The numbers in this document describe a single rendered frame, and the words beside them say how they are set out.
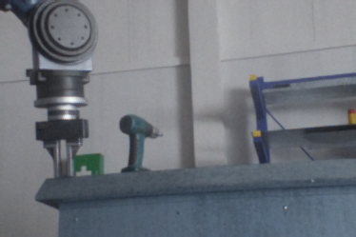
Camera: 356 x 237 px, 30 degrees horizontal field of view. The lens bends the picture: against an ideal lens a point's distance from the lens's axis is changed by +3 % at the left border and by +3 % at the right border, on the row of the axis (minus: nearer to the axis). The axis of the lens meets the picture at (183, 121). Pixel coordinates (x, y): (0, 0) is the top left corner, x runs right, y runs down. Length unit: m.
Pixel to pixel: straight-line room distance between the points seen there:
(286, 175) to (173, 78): 5.35
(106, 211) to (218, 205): 0.31
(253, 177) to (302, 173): 0.12
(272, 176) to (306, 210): 0.13
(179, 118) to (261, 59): 1.07
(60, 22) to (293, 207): 0.77
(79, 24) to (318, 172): 0.72
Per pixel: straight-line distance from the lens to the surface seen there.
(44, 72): 1.74
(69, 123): 1.76
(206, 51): 6.79
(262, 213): 1.73
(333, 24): 7.02
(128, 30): 7.31
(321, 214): 1.73
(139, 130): 2.01
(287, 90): 5.94
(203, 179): 1.69
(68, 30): 1.72
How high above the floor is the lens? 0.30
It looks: 16 degrees up
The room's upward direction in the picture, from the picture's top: 2 degrees counter-clockwise
